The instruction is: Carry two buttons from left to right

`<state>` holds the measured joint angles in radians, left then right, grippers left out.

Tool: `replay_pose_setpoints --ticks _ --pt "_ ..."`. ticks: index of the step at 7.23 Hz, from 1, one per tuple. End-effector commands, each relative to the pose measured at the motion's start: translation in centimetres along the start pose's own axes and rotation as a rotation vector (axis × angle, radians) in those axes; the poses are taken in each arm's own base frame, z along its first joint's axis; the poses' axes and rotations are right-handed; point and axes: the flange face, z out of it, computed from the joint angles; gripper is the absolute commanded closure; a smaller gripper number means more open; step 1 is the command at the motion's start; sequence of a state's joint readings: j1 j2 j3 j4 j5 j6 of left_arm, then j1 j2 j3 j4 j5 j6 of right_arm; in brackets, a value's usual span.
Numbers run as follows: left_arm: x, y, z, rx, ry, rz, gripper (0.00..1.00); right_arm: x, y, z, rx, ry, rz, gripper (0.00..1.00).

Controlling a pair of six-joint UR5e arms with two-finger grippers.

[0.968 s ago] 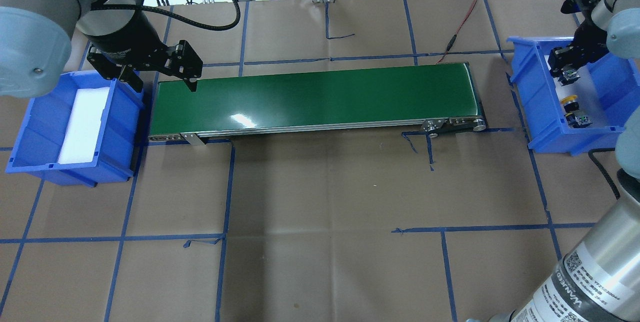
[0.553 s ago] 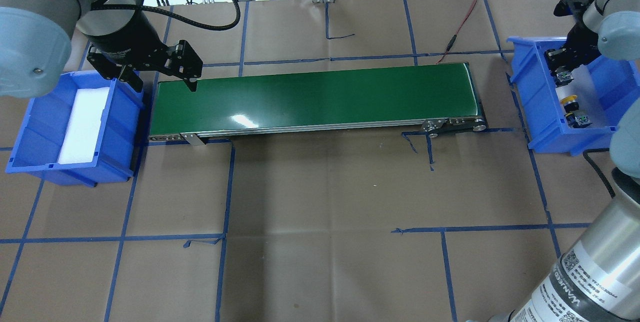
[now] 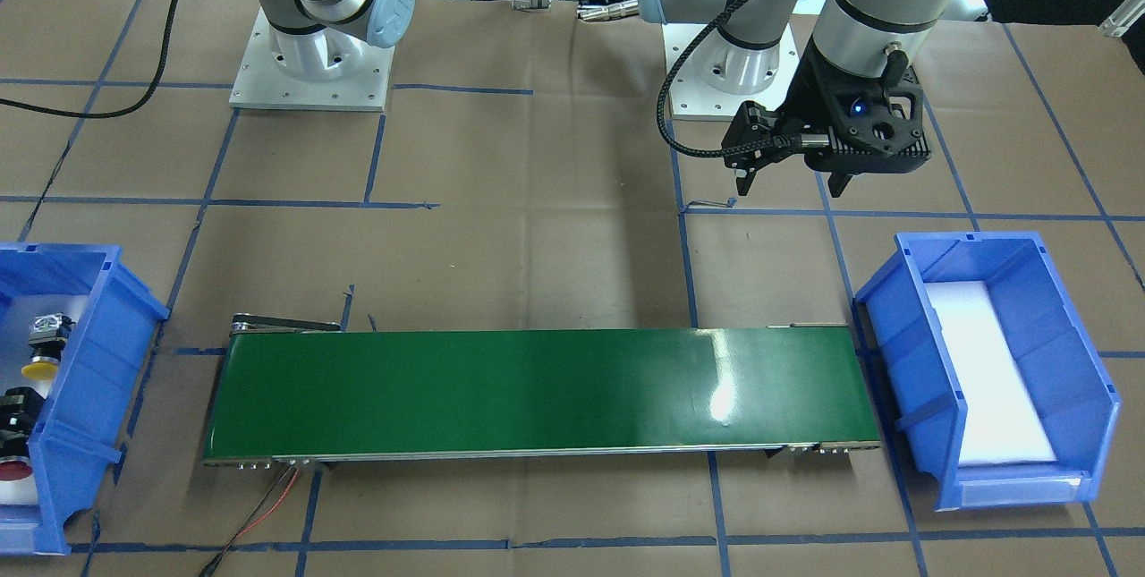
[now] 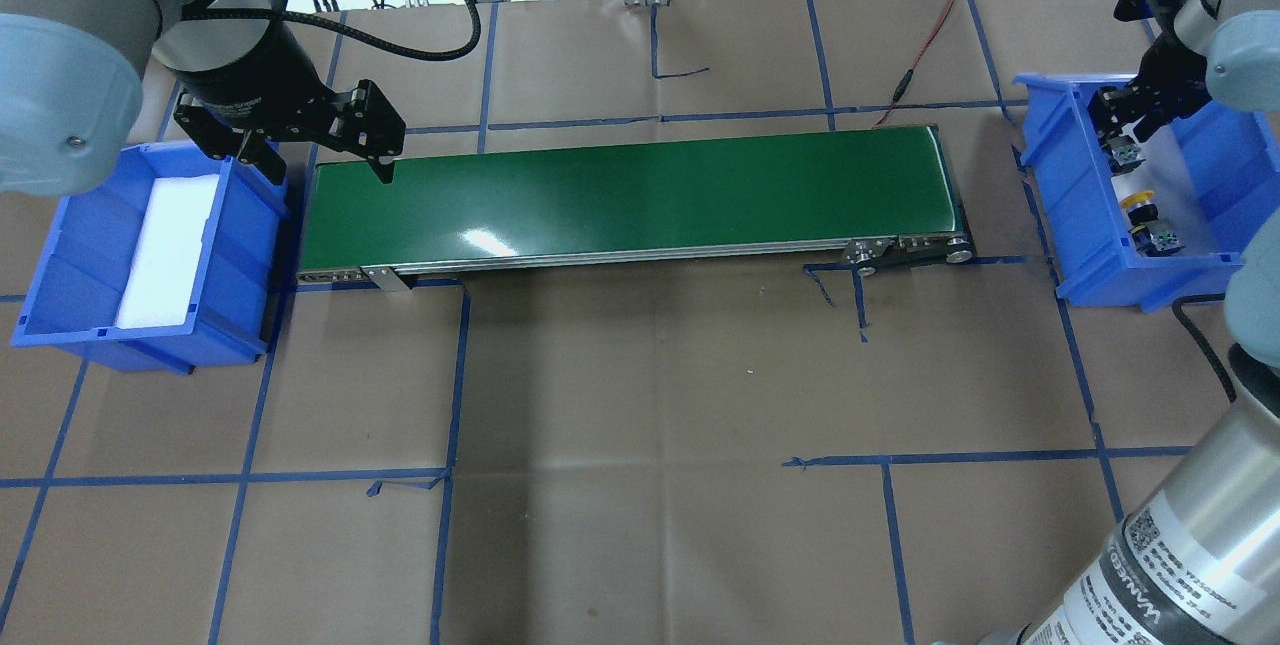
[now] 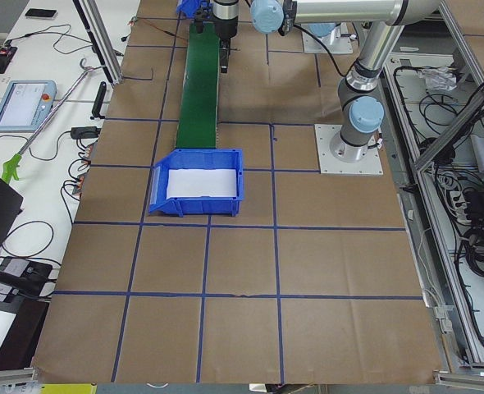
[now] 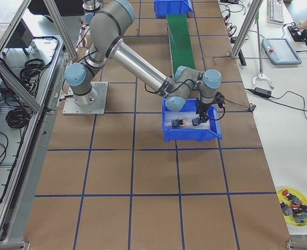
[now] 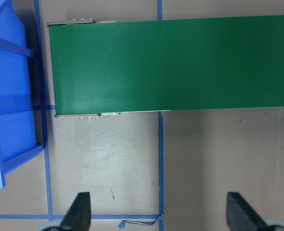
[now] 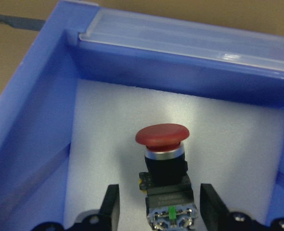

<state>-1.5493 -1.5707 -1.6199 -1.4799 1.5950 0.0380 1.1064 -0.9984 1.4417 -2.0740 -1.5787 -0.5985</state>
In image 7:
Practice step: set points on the left blue plastic bin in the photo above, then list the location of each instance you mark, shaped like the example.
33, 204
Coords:
18, 142

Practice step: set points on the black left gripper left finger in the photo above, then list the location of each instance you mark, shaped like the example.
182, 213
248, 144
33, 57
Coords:
78, 217

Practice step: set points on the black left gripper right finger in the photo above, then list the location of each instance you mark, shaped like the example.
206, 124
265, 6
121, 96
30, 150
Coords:
240, 216

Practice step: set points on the green conveyor belt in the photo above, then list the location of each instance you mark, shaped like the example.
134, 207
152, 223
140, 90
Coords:
167, 65

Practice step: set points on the brown paper table cover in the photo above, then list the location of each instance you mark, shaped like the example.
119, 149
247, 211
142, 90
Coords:
206, 153

